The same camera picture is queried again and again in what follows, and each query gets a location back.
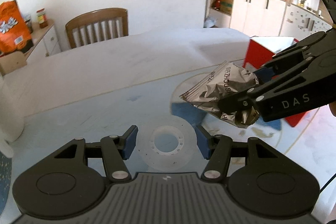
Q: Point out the wooden dining chair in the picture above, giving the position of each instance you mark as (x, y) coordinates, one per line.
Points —
(97, 26)

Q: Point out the orange snack bag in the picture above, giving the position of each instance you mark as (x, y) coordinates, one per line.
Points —
(14, 34)

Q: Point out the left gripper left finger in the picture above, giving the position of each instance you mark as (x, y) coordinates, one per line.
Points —
(129, 141)

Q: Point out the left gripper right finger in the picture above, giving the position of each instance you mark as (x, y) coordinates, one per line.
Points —
(204, 141)

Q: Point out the red lidded sauce jar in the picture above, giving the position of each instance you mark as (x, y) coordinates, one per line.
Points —
(42, 19)

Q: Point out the cream insulated mug with handle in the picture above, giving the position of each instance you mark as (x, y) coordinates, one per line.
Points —
(12, 124)

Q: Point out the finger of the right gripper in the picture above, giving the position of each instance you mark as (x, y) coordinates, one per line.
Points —
(242, 104)
(264, 74)

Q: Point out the red and white cardboard box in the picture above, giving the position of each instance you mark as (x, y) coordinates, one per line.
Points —
(262, 48)

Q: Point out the silver snack wrapper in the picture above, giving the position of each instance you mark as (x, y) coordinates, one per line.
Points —
(226, 79)

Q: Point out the clear tape roll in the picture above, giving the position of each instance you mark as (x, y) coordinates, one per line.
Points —
(166, 142)

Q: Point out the white drawer cabinet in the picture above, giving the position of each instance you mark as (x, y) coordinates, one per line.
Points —
(45, 42)

